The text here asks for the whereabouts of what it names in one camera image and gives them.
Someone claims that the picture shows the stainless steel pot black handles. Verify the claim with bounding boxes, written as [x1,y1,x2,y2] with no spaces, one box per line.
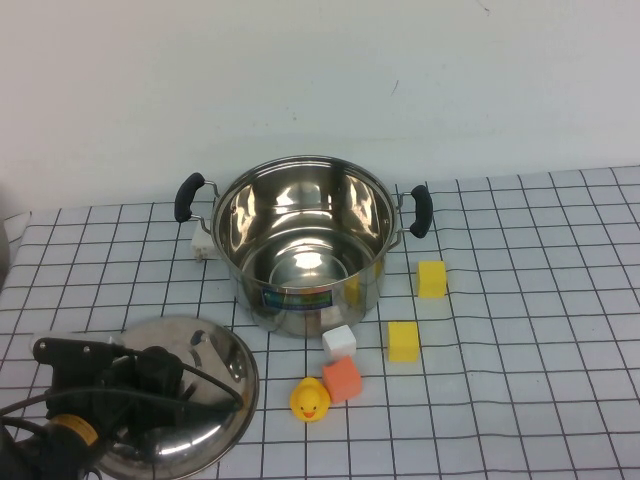
[173,154,434,340]

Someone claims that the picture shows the white black checkered tablecloth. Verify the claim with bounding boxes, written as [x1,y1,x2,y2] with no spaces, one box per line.
[0,164,640,480]

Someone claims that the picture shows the black camera cable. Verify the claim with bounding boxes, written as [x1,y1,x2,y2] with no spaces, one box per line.
[0,357,246,480]

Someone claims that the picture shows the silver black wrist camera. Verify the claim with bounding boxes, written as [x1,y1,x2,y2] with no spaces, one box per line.
[31,331,127,394]

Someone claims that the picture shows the white foam cube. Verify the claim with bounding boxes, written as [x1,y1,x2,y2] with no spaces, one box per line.
[321,324,358,359]

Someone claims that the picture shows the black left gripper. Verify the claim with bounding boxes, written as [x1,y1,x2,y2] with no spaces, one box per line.
[45,347,189,441]

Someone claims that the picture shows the steel lid with black knob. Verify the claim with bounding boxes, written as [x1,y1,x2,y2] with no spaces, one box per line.
[94,313,261,479]

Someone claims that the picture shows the orange foam cube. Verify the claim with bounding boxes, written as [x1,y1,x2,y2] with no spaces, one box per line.
[321,355,363,405]

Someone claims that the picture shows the yellow foam cube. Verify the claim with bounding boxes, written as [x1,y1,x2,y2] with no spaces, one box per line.
[387,320,421,364]
[417,259,448,300]

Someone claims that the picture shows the yellow rubber duck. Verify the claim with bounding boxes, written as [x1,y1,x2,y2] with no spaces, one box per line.
[289,376,332,424]

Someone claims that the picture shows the white power plug adapter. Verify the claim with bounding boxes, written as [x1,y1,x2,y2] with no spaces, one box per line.
[188,221,218,265]

